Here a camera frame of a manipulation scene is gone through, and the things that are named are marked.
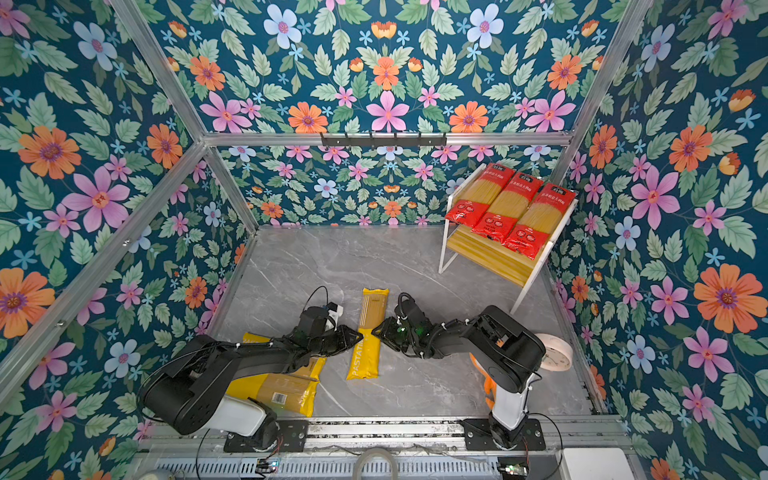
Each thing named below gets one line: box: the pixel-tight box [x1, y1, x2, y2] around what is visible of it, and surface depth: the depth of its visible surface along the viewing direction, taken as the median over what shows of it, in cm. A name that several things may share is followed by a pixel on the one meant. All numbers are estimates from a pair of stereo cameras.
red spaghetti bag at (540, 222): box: [502, 183, 577, 261], surface depth 75 cm
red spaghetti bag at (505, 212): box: [471, 172, 545, 243], surface depth 78 cm
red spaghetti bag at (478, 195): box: [445, 163, 516, 228], surface depth 82 cm
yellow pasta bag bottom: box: [226, 372, 320, 417], surface depth 80 cm
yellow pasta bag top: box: [346, 288, 390, 381], surface depth 90 cm
